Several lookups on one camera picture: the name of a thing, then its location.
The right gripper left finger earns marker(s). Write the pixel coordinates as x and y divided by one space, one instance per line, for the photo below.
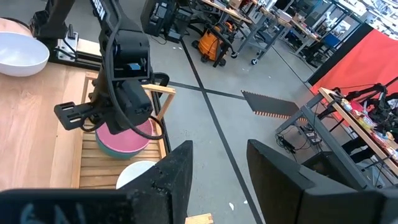
155 199

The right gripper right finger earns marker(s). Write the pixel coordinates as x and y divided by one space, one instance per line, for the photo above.
280 193

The white ribbed bowl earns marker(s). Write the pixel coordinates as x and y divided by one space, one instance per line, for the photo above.
133 174
21 53

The pink bowl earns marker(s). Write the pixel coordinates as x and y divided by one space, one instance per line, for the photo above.
133 140

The green bowl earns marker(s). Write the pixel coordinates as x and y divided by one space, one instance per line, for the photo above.
118 155

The black background robot arm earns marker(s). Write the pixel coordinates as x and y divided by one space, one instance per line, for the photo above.
379 102

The wooden slatted shelf rack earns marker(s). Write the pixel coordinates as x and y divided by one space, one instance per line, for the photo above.
93 168

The black power strip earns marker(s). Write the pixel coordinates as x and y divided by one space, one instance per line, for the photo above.
286 143

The black computer tower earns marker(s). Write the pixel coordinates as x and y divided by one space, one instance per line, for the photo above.
335 171

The black floor mat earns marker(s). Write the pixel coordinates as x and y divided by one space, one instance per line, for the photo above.
270 105

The black equipment case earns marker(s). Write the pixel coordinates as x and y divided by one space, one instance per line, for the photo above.
158 15

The orange shop vacuum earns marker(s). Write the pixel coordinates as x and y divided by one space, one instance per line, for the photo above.
210 43

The wooden workshop table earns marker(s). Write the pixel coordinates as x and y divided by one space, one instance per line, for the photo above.
330 95

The grey wheeled workbench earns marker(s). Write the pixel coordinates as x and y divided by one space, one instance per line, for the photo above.
230 12

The red backdrop cloth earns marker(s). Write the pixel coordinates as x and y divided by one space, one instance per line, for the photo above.
367 62

